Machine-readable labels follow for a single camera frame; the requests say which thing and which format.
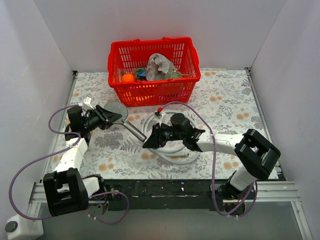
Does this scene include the white shower hose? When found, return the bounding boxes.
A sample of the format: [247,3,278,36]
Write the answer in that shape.
[140,108,201,165]

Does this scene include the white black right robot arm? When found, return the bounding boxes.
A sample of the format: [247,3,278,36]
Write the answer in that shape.
[104,101,281,199]

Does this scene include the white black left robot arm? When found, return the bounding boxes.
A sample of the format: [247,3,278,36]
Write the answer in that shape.
[43,104,122,217]

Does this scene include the orange ball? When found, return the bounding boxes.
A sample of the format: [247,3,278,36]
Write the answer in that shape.
[121,73,136,83]

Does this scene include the colourful small toy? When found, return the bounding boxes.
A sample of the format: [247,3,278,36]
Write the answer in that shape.
[134,67,147,82]

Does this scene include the green glass item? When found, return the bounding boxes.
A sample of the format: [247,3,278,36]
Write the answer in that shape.
[163,71,190,80]

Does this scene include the red plastic basket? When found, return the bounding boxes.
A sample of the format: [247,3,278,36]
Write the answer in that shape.
[108,36,201,107]

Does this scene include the white box with knob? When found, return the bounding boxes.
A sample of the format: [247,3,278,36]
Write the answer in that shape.
[5,214,44,240]

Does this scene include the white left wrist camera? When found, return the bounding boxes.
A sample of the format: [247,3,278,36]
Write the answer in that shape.
[78,97,94,111]

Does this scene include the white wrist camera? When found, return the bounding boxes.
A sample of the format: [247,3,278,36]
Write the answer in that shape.
[154,107,167,125]
[78,97,94,111]

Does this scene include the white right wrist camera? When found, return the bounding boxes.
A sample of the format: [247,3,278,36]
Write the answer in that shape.
[154,107,167,125]

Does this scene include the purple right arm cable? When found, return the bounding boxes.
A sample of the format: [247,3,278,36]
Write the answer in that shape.
[157,101,258,217]

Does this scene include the aluminium frame rail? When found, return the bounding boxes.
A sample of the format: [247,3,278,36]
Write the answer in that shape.
[29,181,301,204]

